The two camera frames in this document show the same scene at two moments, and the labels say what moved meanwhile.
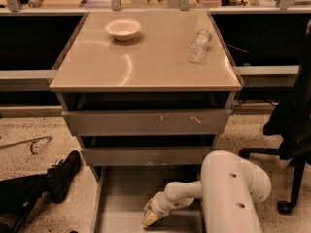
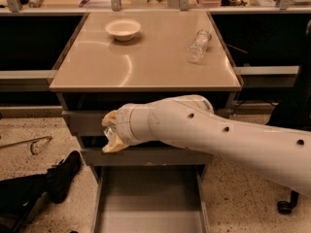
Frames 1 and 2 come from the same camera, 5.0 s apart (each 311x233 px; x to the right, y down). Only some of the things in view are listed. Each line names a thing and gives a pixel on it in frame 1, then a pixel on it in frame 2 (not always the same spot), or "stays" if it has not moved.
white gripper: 157,202 -> 124,124
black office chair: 291,122 stays
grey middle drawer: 144,155 stays
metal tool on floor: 31,141 stays
